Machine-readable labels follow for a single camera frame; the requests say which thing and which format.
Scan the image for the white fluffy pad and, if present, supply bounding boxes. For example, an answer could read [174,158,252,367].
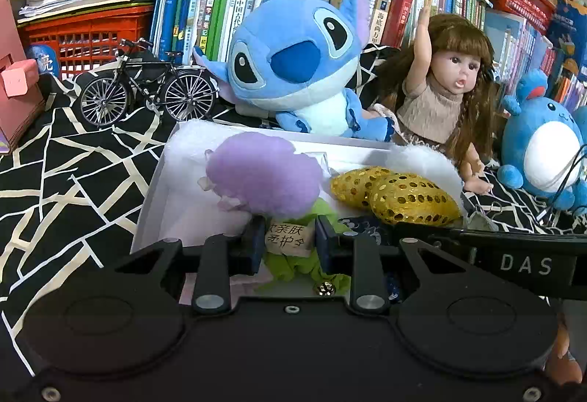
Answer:
[385,144,462,201]

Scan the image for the purple fluffy puff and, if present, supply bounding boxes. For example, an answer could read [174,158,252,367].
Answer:
[197,131,324,260]

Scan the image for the brown-haired doll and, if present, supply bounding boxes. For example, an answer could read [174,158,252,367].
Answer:
[367,5,498,194]

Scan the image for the gold sequin pouch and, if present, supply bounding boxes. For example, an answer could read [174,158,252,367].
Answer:
[330,167,462,226]

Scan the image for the white paper box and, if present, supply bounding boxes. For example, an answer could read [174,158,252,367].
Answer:
[130,121,464,306]

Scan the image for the black white patterned blanket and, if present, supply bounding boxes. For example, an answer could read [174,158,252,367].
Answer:
[0,47,587,380]

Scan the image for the black toy bicycle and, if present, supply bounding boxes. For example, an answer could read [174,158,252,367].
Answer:
[79,37,220,129]

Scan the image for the wide red plastic basket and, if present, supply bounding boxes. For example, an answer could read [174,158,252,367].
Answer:
[17,4,154,79]

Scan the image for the person's right hand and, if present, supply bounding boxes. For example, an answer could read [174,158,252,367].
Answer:
[546,323,585,385]

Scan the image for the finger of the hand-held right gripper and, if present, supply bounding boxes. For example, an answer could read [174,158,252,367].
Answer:
[394,222,466,263]

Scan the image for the blue round ball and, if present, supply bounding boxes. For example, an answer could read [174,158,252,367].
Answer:
[25,43,61,79]

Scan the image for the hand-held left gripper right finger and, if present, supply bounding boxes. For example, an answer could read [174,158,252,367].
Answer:
[316,215,473,317]

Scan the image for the pink triangular dollhouse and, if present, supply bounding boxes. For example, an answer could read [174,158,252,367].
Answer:
[0,0,47,155]

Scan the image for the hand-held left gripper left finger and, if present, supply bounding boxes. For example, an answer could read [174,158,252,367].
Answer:
[110,216,267,315]

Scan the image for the round blue mouse plush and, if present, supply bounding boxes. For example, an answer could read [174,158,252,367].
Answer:
[497,68,587,210]

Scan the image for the navy patterned cloth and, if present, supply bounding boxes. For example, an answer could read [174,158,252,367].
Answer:
[337,215,404,302]

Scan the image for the blue cardboard box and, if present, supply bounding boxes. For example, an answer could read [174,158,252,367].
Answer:
[546,0,587,82]

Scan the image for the black cable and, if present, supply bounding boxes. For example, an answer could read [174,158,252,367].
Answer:
[548,145,587,219]

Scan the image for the blue alien plush toy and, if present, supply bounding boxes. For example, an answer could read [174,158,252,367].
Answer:
[193,0,397,142]

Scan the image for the green scrunchie with bell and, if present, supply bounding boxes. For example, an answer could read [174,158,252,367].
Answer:
[257,198,351,297]

